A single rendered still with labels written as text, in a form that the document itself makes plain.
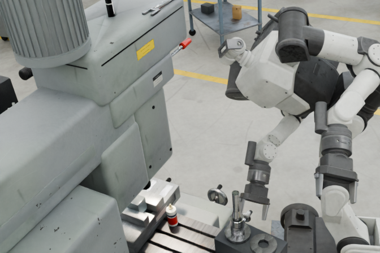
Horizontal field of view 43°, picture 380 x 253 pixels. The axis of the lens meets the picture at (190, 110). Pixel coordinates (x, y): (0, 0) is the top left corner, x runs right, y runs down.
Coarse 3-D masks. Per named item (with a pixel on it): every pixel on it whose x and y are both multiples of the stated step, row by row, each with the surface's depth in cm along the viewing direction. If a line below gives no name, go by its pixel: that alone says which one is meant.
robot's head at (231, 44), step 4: (228, 40) 167; (232, 40) 168; (236, 40) 168; (240, 40) 168; (224, 44) 169; (228, 44) 167; (232, 44) 167; (236, 44) 168; (240, 44) 169; (244, 44) 170; (220, 48) 172; (228, 48) 166; (232, 48) 167; (236, 48) 167; (240, 48) 168; (244, 48) 170; (220, 52) 173; (224, 52) 169; (236, 52) 168; (240, 52) 169; (220, 56) 173
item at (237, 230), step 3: (243, 222) 161; (231, 225) 162; (234, 225) 161; (237, 225) 160; (240, 225) 161; (243, 225) 162; (231, 228) 163; (234, 228) 161; (237, 228) 161; (240, 228) 161; (243, 228) 162; (231, 231) 164; (234, 231) 162; (237, 231) 162; (240, 231) 162; (243, 231) 163; (234, 234) 163; (237, 234) 163; (240, 234) 163
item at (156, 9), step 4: (168, 0) 149; (172, 0) 150; (160, 4) 147; (164, 4) 146; (148, 8) 144; (152, 8) 144; (156, 8) 144; (160, 8) 145; (144, 12) 142; (148, 12) 144; (152, 12) 142; (156, 12) 142
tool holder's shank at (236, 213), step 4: (232, 192) 156; (236, 192) 155; (232, 196) 156; (236, 196) 154; (232, 200) 157; (236, 200) 156; (232, 204) 158; (236, 204) 156; (236, 208) 158; (232, 212) 160; (236, 212) 158; (240, 212) 160; (232, 216) 160; (236, 216) 159; (240, 216) 160
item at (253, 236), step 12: (228, 228) 167; (252, 228) 168; (216, 240) 165; (228, 240) 163; (240, 240) 162; (252, 240) 162; (264, 240) 162; (276, 240) 162; (216, 252) 169; (228, 252) 164; (240, 252) 160; (252, 252) 159; (264, 252) 157; (276, 252) 158
